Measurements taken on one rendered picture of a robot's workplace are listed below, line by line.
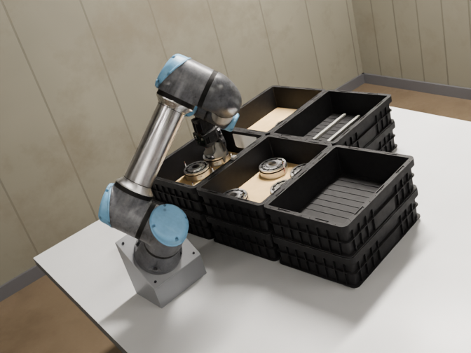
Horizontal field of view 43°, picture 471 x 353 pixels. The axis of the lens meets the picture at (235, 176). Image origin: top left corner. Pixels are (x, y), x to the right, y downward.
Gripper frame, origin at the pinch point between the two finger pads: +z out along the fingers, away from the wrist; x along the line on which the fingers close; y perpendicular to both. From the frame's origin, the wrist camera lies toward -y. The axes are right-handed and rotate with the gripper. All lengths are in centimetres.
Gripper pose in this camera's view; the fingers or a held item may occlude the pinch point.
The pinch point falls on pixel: (221, 157)
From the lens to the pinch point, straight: 234.7
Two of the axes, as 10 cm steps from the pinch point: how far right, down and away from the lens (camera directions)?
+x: 6.4, 2.2, -7.4
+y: -7.3, 4.8, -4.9
